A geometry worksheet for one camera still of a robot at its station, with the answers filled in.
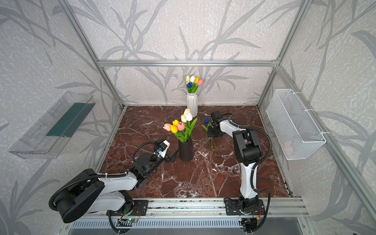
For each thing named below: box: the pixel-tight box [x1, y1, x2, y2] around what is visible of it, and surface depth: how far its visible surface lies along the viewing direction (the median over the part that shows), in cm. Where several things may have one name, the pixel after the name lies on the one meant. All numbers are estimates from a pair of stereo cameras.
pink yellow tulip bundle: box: [162, 111, 198, 143], surface depth 74 cm
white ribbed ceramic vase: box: [187, 91, 199, 118], surface depth 102 cm
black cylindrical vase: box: [178, 138, 195, 162], surface depth 85 cm
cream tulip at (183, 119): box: [180, 114, 188, 124], surface depth 75 cm
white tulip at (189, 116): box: [183, 108, 198, 139], surface depth 71 cm
